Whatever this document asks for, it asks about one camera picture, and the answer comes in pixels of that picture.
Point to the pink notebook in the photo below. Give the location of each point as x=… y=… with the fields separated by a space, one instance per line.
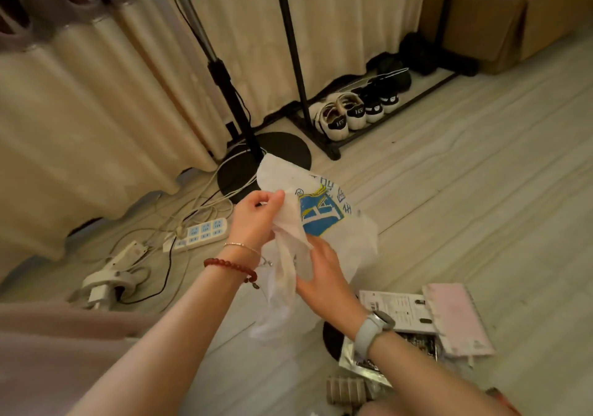
x=458 y=318

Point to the person's right fingers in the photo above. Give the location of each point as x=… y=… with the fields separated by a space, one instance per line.
x=324 y=251

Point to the brown cardboard box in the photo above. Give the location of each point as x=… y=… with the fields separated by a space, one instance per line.
x=509 y=13

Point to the black round disc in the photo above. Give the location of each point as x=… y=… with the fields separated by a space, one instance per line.
x=332 y=341

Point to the person's right hand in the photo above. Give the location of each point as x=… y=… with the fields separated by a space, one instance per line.
x=329 y=286

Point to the black metal garment rack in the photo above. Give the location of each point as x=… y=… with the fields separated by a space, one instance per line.
x=289 y=36

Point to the white clamp device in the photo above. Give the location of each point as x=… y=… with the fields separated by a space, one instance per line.
x=111 y=274

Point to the black shoe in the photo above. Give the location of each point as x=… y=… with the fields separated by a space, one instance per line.
x=417 y=52
x=384 y=63

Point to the black floor stand round base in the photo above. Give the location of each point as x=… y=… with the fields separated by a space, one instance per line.
x=227 y=82

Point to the person's right forearm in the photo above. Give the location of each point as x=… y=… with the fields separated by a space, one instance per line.
x=426 y=378

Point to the person's left hand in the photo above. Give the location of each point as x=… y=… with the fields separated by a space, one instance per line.
x=252 y=221

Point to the white plastic bag blue print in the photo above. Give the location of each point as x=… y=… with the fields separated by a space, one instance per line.
x=319 y=207

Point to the silver foil packet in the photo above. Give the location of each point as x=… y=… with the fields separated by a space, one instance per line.
x=370 y=367

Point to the white smartwatch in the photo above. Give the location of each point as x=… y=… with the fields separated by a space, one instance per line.
x=370 y=330

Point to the white printed paper sheet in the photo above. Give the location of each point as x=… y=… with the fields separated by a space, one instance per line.
x=398 y=309

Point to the white power strip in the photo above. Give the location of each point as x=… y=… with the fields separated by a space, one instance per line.
x=204 y=233

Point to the person's left thumb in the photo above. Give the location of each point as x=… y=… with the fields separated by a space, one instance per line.
x=274 y=203

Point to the person's pale pink clothing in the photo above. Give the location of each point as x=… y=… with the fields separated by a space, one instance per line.
x=51 y=360

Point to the person's left forearm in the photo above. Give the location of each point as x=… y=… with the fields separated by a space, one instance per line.
x=176 y=337

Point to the beige ribbed roll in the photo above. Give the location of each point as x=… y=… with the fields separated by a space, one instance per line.
x=345 y=390

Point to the cream curtain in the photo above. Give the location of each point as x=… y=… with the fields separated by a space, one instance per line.
x=92 y=115
x=352 y=17

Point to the black sneaker white sole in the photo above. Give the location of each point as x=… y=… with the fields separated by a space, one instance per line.
x=372 y=103
x=391 y=87

